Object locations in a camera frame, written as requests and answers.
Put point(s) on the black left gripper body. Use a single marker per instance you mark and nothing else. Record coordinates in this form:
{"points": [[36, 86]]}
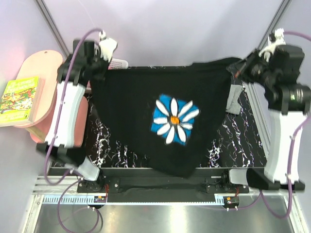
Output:
{"points": [[99, 65]]}

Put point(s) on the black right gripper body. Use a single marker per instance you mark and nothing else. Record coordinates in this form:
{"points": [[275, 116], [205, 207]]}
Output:
{"points": [[255, 69]]}

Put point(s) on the black t shirt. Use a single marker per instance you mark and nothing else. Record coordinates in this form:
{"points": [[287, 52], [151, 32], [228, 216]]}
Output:
{"points": [[168, 114]]}

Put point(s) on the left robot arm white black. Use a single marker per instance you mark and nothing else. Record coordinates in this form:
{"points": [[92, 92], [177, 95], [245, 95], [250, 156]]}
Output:
{"points": [[59, 142]]}

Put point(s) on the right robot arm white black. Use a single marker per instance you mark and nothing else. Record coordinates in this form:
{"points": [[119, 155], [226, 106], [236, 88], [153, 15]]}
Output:
{"points": [[277, 70]]}

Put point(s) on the white plastic laundry basket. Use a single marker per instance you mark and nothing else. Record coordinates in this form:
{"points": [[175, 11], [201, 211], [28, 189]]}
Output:
{"points": [[118, 64]]}

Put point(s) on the folded grey t shirt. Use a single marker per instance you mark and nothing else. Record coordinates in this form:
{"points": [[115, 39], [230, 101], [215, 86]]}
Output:
{"points": [[233, 107]]}

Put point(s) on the pink tiered shelf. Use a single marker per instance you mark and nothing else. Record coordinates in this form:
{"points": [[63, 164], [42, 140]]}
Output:
{"points": [[43, 64]]}

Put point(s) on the green treehouse book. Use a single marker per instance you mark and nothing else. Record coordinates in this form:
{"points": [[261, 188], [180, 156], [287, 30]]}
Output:
{"points": [[20, 100]]}

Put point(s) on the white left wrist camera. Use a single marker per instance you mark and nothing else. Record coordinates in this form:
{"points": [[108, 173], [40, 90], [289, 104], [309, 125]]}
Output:
{"points": [[107, 46]]}

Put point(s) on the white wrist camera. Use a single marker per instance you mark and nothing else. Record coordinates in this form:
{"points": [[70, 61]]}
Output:
{"points": [[107, 46], [275, 39]]}

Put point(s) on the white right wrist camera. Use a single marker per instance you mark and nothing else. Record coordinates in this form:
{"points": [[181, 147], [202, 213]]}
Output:
{"points": [[275, 39]]}

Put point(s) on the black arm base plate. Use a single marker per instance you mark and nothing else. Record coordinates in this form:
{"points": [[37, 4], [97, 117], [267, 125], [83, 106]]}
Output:
{"points": [[146, 186]]}

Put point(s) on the aluminium frame rail front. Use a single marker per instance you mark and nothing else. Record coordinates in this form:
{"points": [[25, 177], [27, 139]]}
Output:
{"points": [[69, 192]]}

